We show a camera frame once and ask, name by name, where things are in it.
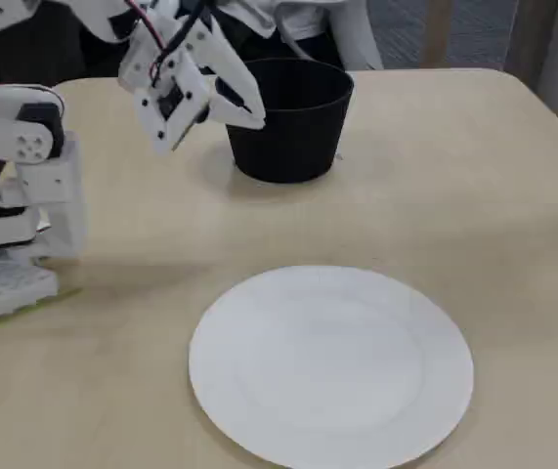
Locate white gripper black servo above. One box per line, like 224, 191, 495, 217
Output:
117, 7, 267, 131

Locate black pot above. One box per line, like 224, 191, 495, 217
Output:
223, 57, 356, 185

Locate white round plate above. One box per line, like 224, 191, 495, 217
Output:
188, 265, 475, 458

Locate white chair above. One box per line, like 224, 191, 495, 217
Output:
219, 0, 385, 70

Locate white controller board holder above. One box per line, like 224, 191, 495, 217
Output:
0, 263, 84, 336

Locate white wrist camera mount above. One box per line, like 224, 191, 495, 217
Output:
130, 48, 212, 157

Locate red servo wires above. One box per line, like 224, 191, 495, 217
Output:
122, 0, 168, 74

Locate wooden frame partition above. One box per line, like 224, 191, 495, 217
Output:
418, 0, 451, 69

